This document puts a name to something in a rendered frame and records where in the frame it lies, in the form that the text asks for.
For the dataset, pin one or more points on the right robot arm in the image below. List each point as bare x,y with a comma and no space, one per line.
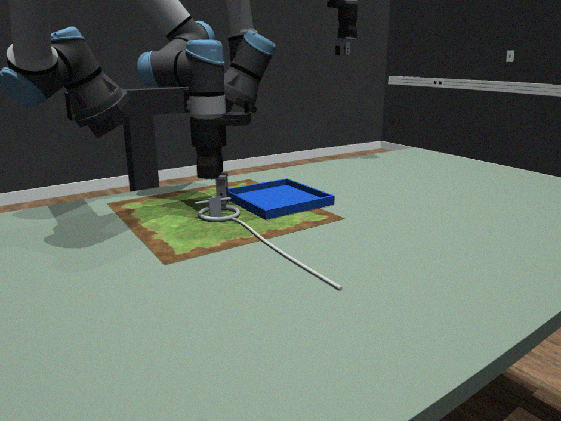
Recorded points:
41,63

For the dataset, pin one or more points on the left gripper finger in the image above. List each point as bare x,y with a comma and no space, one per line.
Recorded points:
337,45
347,44

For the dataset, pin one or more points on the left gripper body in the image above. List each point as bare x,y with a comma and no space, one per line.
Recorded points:
347,17

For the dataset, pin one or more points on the white ring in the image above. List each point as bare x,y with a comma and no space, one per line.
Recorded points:
219,219

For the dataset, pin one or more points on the green grassy ground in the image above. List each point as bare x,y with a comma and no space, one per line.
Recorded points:
169,225

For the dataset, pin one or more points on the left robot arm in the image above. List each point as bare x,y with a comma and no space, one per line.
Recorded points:
249,53

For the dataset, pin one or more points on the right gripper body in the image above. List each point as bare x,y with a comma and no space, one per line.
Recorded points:
208,131

